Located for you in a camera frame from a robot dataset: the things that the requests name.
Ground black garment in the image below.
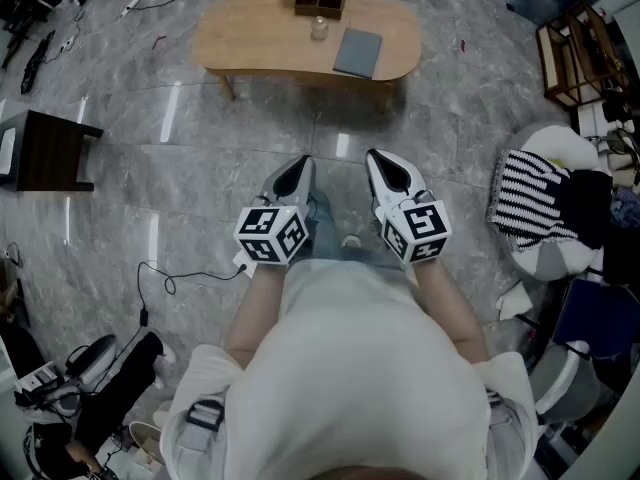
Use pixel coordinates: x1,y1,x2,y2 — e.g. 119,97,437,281
564,167,640,284

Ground long black tool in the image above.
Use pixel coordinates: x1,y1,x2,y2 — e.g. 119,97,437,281
19,30,56,94

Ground wooden frame shelf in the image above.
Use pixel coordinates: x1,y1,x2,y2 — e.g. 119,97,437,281
535,0,629,109

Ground dark wooden side table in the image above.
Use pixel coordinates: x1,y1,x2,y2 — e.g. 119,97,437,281
0,109,105,193

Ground navy blue chair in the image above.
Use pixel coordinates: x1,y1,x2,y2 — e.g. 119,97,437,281
552,277,640,364

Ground person's white shirt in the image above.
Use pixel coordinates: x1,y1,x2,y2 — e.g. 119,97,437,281
159,260,539,480

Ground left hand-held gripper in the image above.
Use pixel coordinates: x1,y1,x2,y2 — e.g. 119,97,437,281
233,155,317,268

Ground person's left forearm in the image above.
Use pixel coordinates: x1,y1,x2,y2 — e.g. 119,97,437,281
224,262,289,369

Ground wooden oval coffee table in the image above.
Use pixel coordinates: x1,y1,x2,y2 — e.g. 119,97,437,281
192,0,423,114

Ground black white striped blanket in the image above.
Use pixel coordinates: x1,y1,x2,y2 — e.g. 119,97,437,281
487,148,581,254

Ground white box device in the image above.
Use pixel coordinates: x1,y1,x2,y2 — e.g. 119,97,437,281
14,362,66,394

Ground white grey round chair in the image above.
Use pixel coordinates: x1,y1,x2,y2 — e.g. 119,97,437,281
499,122,614,283

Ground person's right forearm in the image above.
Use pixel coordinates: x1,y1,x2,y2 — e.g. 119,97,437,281
412,257,489,364

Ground person's blue jeans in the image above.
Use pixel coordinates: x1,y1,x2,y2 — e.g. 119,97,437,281
304,190,344,262

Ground grey notebook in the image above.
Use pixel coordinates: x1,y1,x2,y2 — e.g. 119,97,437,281
332,27,384,80

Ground grey strap with black buckle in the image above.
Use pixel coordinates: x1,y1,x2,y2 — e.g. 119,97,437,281
172,397,226,480

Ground white paper sheet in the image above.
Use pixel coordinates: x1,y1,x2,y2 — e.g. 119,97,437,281
495,280,532,322

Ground black cable with adapter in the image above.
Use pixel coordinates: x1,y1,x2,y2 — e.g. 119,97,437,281
137,260,250,327

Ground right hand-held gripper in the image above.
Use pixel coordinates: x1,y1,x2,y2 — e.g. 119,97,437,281
365,148,453,266

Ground black padded round seat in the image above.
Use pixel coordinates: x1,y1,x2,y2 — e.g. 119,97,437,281
64,334,119,375

